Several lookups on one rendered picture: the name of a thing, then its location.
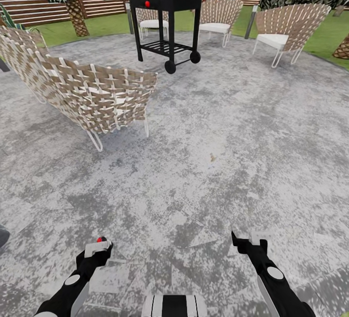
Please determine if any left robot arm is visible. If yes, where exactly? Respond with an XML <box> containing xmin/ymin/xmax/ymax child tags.
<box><xmin>34</xmin><ymin>240</ymin><xmax>112</xmax><ymax>317</ymax></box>

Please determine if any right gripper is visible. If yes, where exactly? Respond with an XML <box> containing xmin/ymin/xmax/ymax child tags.
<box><xmin>231</xmin><ymin>231</ymin><xmax>268</xmax><ymax>262</ymax></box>

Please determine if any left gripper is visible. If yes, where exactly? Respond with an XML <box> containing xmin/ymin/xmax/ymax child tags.
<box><xmin>76</xmin><ymin>245</ymin><xmax>112</xmax><ymax>272</ymax></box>

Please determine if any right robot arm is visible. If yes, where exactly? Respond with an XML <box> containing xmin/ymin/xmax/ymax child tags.
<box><xmin>231</xmin><ymin>231</ymin><xmax>316</xmax><ymax>317</ymax></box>

